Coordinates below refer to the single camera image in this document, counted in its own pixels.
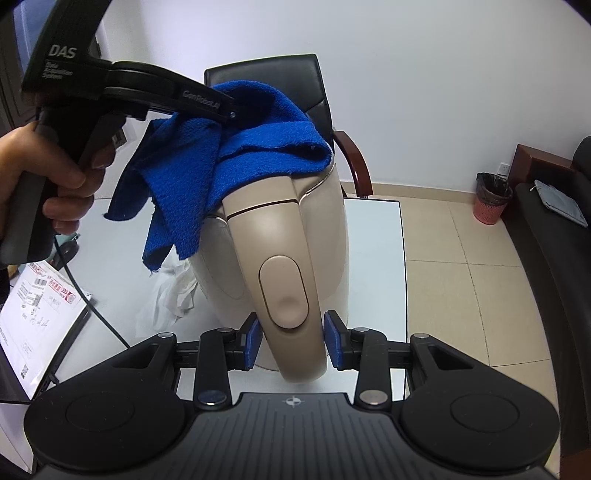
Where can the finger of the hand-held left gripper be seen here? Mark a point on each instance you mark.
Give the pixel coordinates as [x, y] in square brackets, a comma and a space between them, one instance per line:
[184, 90]

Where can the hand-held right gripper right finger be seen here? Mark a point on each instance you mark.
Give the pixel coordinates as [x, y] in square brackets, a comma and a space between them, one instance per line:
[333, 342]

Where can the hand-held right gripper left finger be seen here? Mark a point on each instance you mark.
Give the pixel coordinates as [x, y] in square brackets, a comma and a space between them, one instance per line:
[253, 341]

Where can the blue cloth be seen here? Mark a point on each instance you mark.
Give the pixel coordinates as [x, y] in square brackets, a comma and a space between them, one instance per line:
[221, 157]

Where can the beige electric kettle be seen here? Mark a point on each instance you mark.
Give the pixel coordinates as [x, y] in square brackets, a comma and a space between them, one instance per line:
[286, 267]

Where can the crumpled white tissue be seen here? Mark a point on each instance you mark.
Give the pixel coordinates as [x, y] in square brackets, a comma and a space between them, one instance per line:
[173, 295]

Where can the black office chair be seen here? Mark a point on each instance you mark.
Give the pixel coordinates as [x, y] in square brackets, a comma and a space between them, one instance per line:
[295, 87]

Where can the white printed paper sheet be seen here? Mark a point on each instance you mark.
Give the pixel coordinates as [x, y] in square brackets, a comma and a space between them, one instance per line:
[37, 323]

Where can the red waste basket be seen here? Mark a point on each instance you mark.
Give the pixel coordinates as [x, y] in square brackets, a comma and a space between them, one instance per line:
[492, 198]

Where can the black sofa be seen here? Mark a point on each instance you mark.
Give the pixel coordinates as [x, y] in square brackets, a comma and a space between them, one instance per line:
[554, 258]

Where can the wooden side table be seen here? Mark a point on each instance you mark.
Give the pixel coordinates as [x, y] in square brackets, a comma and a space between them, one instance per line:
[535, 168]

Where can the grey pouch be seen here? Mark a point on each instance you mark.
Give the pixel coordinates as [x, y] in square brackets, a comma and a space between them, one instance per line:
[561, 201]

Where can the white wall socket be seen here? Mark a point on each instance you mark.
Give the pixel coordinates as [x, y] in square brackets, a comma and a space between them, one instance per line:
[503, 170]

